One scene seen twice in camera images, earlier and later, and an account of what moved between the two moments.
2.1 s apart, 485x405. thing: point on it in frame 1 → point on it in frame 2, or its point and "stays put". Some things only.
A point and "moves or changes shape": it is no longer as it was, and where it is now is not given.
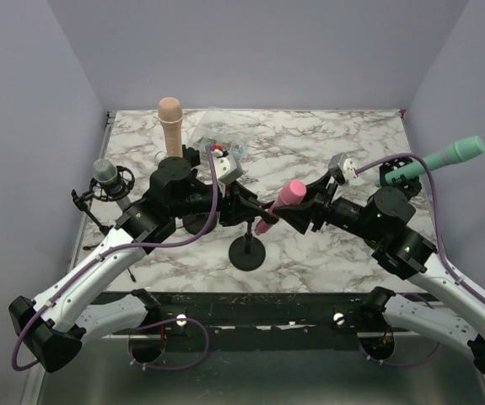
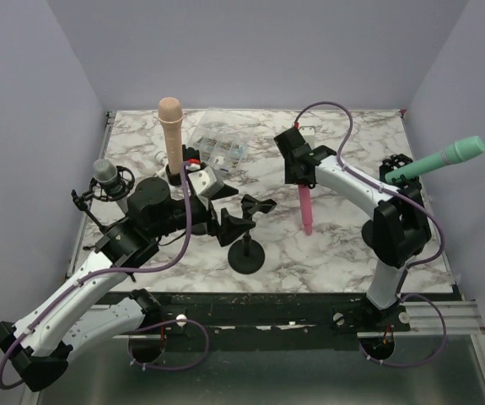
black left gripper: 238,205 → 230,229
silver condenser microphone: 105,173 stays put
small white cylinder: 160,156 stays put
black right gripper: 299,216 → 290,179
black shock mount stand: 106,192 stays put
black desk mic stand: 247,252 stays put
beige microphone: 169,114 stays put
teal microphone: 457,149 stays put
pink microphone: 293,194 moves or changes shape
